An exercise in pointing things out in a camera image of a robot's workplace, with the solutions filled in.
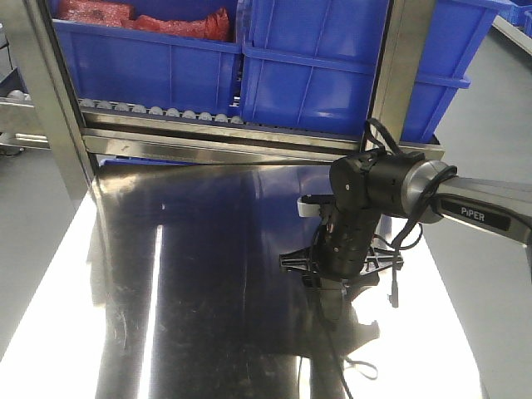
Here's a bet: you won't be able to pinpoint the grey roller conveyor track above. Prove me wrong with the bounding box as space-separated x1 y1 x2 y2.
78 98 244 125

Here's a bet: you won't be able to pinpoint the stainless steel rack frame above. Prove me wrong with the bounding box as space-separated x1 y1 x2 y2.
0 0 445 215

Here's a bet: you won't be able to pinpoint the grey brake pad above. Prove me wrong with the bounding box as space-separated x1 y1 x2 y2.
318 278 346 328

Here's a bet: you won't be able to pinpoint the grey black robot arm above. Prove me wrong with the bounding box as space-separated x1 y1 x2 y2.
279 150 531 285

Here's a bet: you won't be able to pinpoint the blue plastic bin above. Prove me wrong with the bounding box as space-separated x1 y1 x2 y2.
240 1 510 143
47 1 241 116

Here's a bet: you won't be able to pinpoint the left blue plastic bin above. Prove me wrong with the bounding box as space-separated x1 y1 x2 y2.
47 1 241 116

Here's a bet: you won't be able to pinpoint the grey camera on gripper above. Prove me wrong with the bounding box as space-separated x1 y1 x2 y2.
297 195 334 218

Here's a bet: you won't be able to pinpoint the red bagged parts in bin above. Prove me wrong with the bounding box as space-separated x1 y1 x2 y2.
56 1 230 42

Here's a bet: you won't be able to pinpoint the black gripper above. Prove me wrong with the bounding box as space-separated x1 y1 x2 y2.
278 155 403 302

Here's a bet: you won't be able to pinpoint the right blue plastic bin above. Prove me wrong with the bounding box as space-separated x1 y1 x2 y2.
240 1 510 143

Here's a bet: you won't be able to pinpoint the lower blue bin under table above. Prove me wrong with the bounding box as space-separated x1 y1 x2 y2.
100 155 191 166

